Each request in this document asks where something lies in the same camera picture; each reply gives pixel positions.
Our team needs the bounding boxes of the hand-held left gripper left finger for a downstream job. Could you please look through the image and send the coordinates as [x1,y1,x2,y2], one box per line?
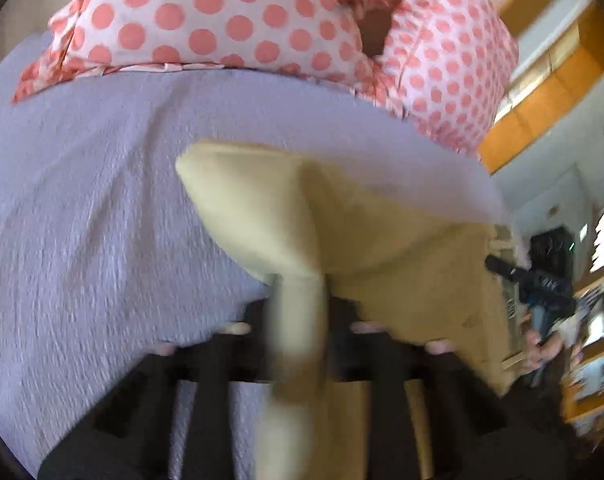
[37,300,279,480]

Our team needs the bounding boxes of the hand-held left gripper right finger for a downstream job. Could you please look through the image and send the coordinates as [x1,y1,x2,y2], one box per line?
[326,296,569,480]

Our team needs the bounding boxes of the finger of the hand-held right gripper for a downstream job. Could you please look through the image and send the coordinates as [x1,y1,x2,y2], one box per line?
[484,254,524,282]

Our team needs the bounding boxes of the beige pants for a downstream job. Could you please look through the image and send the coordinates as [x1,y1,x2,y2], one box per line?
[174,140,524,480]

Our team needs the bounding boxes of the person's right hand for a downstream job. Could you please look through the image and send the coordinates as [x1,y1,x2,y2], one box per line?
[523,329,567,388]

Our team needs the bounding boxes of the cluttered wooden shelf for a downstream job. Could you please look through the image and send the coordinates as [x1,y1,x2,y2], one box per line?
[559,267,604,438]

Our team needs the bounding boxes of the lavender textured blanket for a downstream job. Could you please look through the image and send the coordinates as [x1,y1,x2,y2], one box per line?
[0,30,514,480]

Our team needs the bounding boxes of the pink polka dot pillow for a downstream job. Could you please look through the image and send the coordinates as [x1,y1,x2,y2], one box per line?
[12,0,385,107]
[363,0,521,157]

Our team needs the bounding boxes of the black wall device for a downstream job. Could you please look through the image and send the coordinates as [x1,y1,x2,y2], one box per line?
[529,227,574,281]

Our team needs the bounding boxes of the yellow wooden bed frame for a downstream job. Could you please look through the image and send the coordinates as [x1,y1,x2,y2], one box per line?
[477,0,604,177]

